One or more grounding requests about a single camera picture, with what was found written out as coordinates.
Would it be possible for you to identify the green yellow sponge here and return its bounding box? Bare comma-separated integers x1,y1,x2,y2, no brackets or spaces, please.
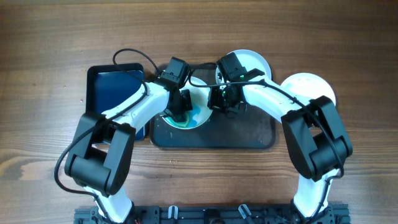
165,113,190,128

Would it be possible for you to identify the black tray with blue water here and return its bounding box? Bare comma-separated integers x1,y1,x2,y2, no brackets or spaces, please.
86,63,147,142

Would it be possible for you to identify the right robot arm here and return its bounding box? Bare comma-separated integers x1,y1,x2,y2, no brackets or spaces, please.
208,52,353,223

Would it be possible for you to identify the dark brown serving tray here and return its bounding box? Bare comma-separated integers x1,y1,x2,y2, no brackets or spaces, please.
149,63,277,150

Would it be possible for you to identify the white plate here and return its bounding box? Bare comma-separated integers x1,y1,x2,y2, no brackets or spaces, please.
215,49,272,84
280,73,337,106
162,83,213,129

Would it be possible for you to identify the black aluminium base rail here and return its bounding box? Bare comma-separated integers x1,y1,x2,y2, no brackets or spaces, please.
73,204,351,224

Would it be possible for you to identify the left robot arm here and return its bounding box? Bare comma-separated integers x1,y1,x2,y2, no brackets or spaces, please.
59,57,192,223

